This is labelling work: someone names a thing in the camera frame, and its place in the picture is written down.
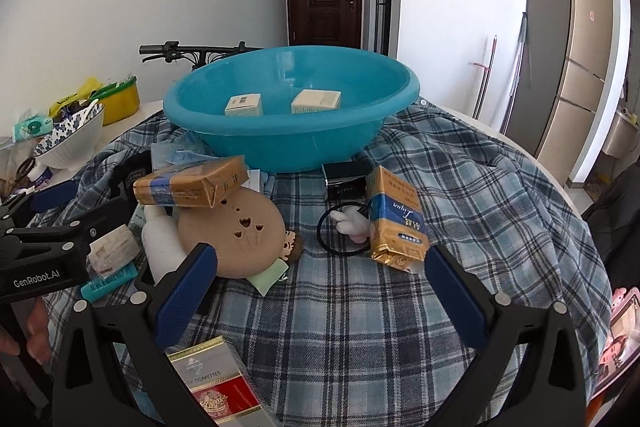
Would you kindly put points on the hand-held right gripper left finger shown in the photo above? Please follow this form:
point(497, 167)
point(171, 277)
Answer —
point(185, 302)

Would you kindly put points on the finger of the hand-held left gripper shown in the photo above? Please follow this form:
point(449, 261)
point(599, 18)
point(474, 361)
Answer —
point(55, 197)
point(110, 214)

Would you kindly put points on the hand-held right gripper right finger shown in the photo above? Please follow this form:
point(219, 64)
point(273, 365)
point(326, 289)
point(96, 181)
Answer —
point(457, 302)

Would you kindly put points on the red white cigarette pack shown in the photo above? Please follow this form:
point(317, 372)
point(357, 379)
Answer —
point(220, 387)

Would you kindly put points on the small white cardboard box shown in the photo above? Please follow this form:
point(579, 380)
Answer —
point(244, 105)

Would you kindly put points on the blue plastic basin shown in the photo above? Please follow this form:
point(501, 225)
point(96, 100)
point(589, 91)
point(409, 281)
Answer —
point(300, 142)

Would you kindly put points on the person's left hand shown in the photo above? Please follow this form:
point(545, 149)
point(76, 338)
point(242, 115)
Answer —
point(37, 332)

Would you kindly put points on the white blue packet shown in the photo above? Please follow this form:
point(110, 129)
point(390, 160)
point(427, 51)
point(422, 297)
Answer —
point(42, 175)

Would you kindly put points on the white tissue pack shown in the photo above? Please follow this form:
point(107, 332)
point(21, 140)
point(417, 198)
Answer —
point(112, 249)

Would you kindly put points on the black scissors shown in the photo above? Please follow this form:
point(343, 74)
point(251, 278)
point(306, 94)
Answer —
point(22, 169)

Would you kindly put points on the white blue patterned bowl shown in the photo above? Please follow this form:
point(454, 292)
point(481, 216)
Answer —
point(70, 147)

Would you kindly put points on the white plastic bottle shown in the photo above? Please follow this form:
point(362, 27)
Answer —
point(160, 242)

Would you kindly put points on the teal packet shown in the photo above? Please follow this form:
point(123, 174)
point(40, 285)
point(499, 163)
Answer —
point(107, 284)

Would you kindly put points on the green white packet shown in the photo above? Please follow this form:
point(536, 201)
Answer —
point(32, 128)

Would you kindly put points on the blue plaid cloth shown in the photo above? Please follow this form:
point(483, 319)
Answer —
point(400, 257)

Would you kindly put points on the brown round disc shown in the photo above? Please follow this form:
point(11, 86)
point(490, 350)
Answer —
point(235, 232)

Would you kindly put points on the light green tube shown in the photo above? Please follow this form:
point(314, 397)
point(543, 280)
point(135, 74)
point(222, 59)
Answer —
point(267, 277)

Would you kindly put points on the blue face mask packet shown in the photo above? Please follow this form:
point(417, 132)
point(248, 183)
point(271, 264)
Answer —
point(175, 154)

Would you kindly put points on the white spoon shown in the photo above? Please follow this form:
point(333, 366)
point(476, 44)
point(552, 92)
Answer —
point(89, 108)

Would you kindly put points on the yellow plastic bag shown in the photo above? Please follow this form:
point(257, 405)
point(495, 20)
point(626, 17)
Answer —
point(65, 102)

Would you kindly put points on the opened gold blue cigarette pack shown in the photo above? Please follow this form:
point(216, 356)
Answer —
point(395, 217)

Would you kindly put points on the yellow container with green lid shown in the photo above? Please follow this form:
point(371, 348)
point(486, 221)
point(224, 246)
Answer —
point(122, 104)

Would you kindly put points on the black square box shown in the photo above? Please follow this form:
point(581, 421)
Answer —
point(347, 179)

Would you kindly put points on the dark jacket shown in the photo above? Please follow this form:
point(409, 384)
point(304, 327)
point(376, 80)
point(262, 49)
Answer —
point(620, 217)

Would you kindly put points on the white bin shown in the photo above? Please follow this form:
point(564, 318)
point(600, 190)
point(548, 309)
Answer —
point(620, 134)

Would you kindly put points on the gold grey refrigerator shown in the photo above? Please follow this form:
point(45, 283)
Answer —
point(585, 57)

